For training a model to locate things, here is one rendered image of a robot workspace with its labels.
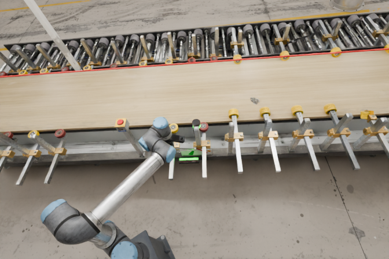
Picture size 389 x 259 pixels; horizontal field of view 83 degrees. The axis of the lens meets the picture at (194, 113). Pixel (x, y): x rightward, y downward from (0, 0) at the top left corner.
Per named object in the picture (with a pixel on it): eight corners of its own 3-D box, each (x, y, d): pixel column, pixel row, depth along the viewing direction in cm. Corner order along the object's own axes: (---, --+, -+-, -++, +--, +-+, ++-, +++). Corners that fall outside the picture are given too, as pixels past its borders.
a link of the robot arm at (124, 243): (131, 276, 143) (121, 276, 129) (114, 257, 150) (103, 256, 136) (147, 253, 150) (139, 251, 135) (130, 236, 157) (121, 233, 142)
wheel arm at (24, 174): (22, 185, 179) (18, 184, 176) (19, 185, 180) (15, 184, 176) (44, 139, 205) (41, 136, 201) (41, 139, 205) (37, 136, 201)
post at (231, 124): (231, 155, 189) (234, 125, 150) (227, 155, 189) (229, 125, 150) (231, 151, 191) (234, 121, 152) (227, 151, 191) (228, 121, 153)
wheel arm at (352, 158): (358, 170, 145) (361, 167, 142) (352, 170, 145) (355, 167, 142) (331, 108, 174) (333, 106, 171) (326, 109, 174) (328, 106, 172)
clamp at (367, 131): (385, 136, 158) (389, 132, 154) (364, 137, 159) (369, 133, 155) (381, 129, 161) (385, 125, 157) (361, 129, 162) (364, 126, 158)
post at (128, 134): (144, 156, 192) (126, 130, 156) (139, 156, 192) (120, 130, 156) (145, 152, 195) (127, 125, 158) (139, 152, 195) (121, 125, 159)
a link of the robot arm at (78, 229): (66, 255, 86) (178, 144, 125) (49, 233, 91) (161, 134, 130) (76, 262, 94) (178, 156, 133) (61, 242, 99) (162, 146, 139)
